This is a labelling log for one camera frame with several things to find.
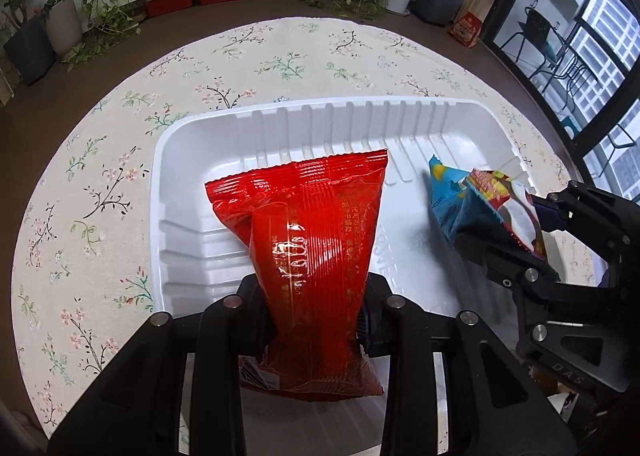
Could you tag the blue and red snack packet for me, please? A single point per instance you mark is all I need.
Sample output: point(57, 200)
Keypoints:
point(450, 206)

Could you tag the plant in white ribbed pot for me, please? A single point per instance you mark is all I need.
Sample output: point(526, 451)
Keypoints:
point(64, 28)

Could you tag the floral tablecloth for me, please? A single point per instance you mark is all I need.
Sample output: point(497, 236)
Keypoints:
point(300, 60)

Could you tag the red snack box on floor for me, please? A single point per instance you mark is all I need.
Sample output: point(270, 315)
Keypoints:
point(466, 30)

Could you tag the green vine on floor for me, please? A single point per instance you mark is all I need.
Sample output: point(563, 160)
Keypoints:
point(357, 10)

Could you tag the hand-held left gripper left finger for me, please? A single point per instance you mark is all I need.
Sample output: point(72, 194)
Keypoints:
point(250, 298)

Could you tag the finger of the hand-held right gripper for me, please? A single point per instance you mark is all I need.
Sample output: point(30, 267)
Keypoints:
point(590, 216)
point(505, 261)

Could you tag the trailing vine plant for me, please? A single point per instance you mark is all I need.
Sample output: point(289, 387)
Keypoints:
point(107, 0)

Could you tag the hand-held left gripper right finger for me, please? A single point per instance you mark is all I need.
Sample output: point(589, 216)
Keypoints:
point(375, 301)

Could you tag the white plastic tray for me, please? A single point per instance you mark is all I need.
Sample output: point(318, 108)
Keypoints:
point(225, 145)

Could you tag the large red snack packet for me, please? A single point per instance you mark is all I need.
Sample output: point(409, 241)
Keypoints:
point(310, 236)

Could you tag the plant in dark pot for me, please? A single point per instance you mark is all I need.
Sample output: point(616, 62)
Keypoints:
point(30, 50)

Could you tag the dark metal chair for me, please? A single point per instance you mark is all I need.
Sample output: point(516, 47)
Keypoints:
point(537, 33)

